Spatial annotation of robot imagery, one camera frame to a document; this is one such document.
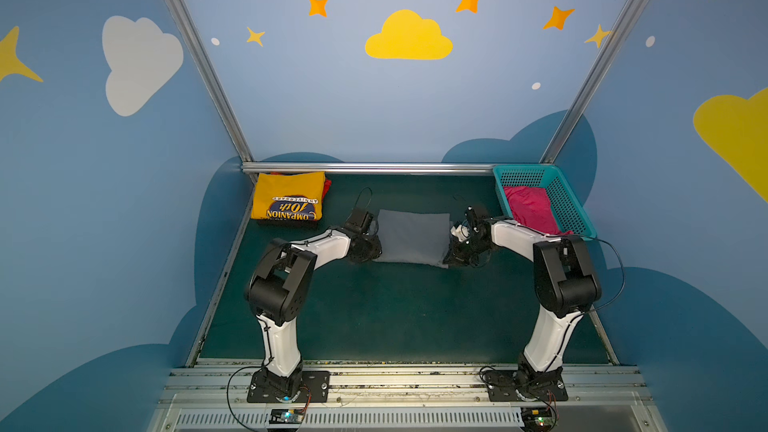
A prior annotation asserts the grey t-shirt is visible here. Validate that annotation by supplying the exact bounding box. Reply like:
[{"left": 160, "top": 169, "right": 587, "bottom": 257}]
[{"left": 376, "top": 209, "right": 451, "bottom": 268}]

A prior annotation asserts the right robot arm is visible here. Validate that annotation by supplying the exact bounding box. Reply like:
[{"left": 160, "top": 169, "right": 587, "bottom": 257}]
[{"left": 446, "top": 218, "right": 602, "bottom": 396}]

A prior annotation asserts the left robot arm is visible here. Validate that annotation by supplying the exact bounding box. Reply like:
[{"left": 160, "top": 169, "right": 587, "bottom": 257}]
[{"left": 244, "top": 227, "right": 382, "bottom": 397}]

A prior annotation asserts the magenta t-shirt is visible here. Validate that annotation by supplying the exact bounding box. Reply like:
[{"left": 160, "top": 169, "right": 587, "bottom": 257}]
[{"left": 503, "top": 186, "right": 572, "bottom": 235}]

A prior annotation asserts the folded red t-shirt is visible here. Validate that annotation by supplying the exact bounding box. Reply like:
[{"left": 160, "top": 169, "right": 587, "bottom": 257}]
[{"left": 322, "top": 178, "right": 332, "bottom": 198}]

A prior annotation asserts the folded yellow t-shirt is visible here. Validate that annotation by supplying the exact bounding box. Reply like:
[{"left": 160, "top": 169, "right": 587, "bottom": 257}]
[{"left": 250, "top": 172, "right": 326, "bottom": 222}]

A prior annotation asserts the teal plastic basket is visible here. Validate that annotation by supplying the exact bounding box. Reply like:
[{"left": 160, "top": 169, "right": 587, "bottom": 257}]
[{"left": 493, "top": 164, "right": 597, "bottom": 239}]

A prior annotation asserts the right controller board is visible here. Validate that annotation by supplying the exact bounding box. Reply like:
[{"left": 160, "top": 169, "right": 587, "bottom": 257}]
[{"left": 521, "top": 408, "right": 557, "bottom": 432}]

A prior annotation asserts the controller board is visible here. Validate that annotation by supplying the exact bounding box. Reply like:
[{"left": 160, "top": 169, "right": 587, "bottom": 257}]
[
  {"left": 269, "top": 409, "right": 305, "bottom": 426},
  {"left": 521, "top": 408, "right": 557, "bottom": 432}
]

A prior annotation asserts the left controller board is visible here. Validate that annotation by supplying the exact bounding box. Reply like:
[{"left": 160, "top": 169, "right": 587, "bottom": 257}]
[{"left": 269, "top": 409, "right": 305, "bottom": 426}]

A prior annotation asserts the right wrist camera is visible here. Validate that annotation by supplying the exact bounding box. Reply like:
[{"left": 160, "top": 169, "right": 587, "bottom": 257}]
[{"left": 451, "top": 205, "right": 491, "bottom": 242}]

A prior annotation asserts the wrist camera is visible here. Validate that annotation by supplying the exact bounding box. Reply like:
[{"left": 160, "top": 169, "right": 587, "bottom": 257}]
[
  {"left": 451, "top": 205, "right": 491, "bottom": 242},
  {"left": 343, "top": 207, "right": 374, "bottom": 235}
]

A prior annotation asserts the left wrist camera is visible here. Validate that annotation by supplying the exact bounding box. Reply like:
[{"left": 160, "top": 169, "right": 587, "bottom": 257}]
[{"left": 343, "top": 207, "right": 374, "bottom": 235}]

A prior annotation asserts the aluminium back rail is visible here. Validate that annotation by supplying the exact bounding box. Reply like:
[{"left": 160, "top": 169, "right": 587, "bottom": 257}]
[{"left": 241, "top": 161, "right": 497, "bottom": 176}]

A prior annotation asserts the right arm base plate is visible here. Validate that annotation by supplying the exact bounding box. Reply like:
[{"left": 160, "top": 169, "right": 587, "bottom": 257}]
[{"left": 478, "top": 367, "right": 569, "bottom": 402}]

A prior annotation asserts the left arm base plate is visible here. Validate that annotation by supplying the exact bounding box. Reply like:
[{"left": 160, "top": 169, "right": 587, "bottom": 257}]
[{"left": 246, "top": 370, "right": 331, "bottom": 403}]

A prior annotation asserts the front aluminium rail bed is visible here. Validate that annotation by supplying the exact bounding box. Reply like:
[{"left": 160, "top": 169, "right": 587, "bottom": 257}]
[{"left": 148, "top": 359, "right": 667, "bottom": 431}]

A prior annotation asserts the right aluminium post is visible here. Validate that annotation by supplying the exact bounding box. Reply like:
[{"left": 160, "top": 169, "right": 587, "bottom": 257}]
[{"left": 539, "top": 0, "right": 650, "bottom": 165}]

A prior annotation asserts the aluminium post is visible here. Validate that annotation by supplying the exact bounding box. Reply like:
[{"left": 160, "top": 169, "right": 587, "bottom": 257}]
[
  {"left": 164, "top": 0, "right": 253, "bottom": 162},
  {"left": 539, "top": 0, "right": 650, "bottom": 165}
]

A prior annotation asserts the left aluminium post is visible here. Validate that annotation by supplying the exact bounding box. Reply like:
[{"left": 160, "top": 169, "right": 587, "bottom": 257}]
[{"left": 164, "top": 0, "right": 253, "bottom": 162}]

